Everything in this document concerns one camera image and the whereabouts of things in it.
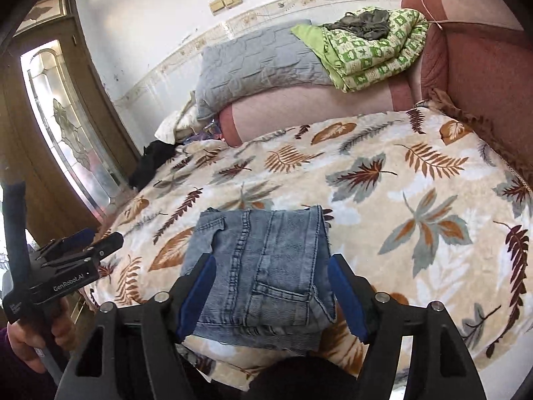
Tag leaf print blanket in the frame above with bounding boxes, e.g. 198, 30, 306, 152
81, 89, 533, 390

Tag beige wall light switch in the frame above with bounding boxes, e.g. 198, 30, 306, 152
209, 0, 242, 14

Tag black cloth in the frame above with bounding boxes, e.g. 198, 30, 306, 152
129, 139, 181, 190

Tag dark olive cloth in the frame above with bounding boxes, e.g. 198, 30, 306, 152
322, 8, 392, 41

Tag grey quilted pillow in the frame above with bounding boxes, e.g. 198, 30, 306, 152
195, 19, 334, 121

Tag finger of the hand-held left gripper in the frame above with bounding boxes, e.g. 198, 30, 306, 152
44, 232, 124, 268
39, 228, 96, 259

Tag purple patterned item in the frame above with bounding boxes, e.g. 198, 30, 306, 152
183, 119, 228, 144

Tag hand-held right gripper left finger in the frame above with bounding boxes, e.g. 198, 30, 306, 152
58, 253, 217, 400

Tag dark blue wrapped pole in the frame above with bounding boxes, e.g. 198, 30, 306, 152
0, 181, 31, 290

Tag red and pink sofa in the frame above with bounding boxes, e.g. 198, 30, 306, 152
219, 0, 533, 176

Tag white crumpled cloth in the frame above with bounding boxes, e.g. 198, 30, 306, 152
155, 92, 209, 142

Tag green printed quilt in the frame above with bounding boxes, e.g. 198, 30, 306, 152
290, 6, 429, 93

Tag person's left hand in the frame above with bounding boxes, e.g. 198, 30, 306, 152
6, 299, 78, 374

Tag wooden door with stained glass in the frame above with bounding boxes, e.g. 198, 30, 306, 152
0, 0, 140, 255

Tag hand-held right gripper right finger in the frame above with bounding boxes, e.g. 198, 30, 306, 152
327, 254, 488, 400

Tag blue denim pants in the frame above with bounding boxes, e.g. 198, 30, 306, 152
181, 205, 337, 353

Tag beige cord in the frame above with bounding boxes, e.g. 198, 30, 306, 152
420, 0, 445, 31

